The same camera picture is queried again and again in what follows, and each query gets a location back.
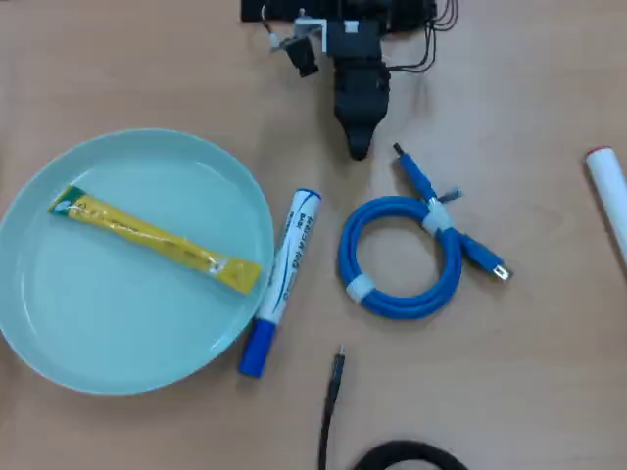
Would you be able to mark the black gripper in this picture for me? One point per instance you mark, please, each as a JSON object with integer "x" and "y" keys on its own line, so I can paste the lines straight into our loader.
{"x": 360, "y": 88}

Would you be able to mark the yellow coffee stick packet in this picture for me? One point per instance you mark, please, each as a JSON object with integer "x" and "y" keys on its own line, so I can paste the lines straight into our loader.
{"x": 147, "y": 235}

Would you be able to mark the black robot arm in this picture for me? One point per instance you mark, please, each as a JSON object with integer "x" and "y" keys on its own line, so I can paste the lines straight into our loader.
{"x": 352, "y": 41}

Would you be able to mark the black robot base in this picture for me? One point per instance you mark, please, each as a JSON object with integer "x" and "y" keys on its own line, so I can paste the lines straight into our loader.
{"x": 274, "y": 10}

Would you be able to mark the light green round bowl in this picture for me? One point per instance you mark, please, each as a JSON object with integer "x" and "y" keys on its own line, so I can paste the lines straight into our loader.
{"x": 122, "y": 318}

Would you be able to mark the white marker with red cap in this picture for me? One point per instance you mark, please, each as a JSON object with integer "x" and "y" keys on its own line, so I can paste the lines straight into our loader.
{"x": 610, "y": 196}

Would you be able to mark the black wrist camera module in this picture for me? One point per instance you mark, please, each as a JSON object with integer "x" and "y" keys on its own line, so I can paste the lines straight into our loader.
{"x": 301, "y": 56}

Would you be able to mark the white camera bracket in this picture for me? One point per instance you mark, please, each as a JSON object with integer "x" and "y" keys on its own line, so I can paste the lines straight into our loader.
{"x": 311, "y": 24}

